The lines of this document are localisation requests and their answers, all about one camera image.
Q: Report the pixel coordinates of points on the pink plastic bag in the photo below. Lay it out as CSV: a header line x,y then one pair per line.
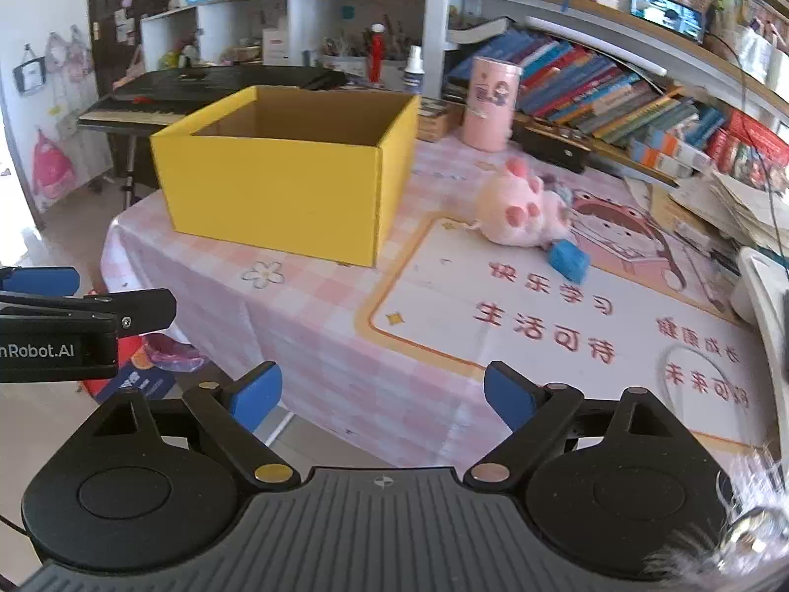
x,y
169,351

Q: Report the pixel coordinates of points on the smartphone with lit screen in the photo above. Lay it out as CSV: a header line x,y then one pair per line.
x,y
669,15

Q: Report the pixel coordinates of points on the fluffy charm with metal bell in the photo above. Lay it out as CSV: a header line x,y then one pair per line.
x,y
739,530

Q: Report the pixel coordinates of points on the white box red label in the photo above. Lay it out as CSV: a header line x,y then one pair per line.
x,y
275,46

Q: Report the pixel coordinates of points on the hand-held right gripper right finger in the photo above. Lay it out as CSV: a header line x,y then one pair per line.
x,y
508,391

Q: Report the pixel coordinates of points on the small white spray bottle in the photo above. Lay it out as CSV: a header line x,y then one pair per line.
x,y
413,77

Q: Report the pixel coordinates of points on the cartoon printed desk mat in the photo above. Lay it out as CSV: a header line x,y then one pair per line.
x,y
462,296

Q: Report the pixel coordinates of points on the white cubby shelf unit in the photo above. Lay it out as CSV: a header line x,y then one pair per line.
x,y
234,18

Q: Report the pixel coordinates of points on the pink cylindrical container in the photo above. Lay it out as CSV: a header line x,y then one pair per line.
x,y
490,117

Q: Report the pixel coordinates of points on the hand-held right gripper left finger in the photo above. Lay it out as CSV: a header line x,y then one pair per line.
x,y
256,394

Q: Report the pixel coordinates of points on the pink plush toy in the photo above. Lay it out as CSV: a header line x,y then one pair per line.
x,y
524,209

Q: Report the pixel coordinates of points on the white desk organizer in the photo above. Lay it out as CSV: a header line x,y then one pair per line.
x,y
761,55

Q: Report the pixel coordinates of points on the brown checkered box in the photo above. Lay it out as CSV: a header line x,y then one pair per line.
x,y
437,120

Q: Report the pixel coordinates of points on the blue eraser block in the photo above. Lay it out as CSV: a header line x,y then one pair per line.
x,y
567,259

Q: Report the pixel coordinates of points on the red bottle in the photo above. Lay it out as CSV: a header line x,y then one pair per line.
x,y
376,52

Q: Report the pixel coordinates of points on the black case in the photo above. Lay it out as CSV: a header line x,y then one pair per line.
x,y
555,148

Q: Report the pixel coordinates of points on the black electronic keyboard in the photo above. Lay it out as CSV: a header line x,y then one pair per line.
x,y
203,80

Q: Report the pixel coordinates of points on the yellow cardboard box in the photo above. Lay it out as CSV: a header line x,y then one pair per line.
x,y
277,197

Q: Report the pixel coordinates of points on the blue printed carton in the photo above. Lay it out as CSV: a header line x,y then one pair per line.
x,y
139,382

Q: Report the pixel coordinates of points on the red printed box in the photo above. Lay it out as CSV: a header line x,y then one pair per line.
x,y
749,145

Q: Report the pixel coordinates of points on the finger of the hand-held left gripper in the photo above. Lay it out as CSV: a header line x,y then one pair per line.
x,y
37,280
142,311

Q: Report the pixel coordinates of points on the pile of papers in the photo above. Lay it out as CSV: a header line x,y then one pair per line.
x,y
739,209

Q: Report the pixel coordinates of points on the wooden bookshelf with white post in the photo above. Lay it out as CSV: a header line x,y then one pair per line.
x,y
439,24

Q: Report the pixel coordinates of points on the white plastic device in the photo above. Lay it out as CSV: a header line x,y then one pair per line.
x,y
758,296

